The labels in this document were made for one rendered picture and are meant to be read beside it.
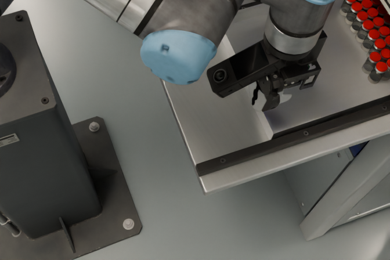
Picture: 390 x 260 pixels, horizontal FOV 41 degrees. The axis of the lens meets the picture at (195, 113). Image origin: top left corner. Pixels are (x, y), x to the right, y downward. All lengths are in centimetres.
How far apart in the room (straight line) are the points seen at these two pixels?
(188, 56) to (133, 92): 141
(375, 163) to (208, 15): 69
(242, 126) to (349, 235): 99
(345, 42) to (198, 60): 54
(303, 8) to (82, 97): 142
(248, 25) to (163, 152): 91
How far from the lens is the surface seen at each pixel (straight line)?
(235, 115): 93
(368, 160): 120
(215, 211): 178
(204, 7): 58
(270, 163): 90
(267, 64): 74
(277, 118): 93
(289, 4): 64
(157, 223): 176
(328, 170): 141
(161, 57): 56
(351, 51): 104
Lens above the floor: 170
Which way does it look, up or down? 63 degrees down
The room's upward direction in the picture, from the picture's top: 4 degrees clockwise
